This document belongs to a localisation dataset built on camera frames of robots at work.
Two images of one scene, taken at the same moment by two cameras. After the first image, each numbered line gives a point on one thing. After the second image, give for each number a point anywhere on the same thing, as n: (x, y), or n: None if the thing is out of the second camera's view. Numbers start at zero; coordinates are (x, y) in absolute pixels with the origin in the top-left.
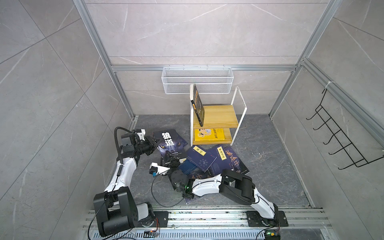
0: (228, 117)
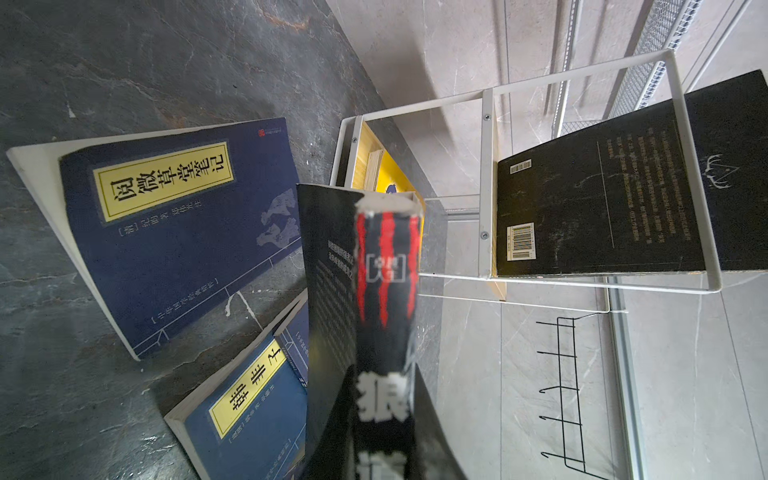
0: (448, 147)
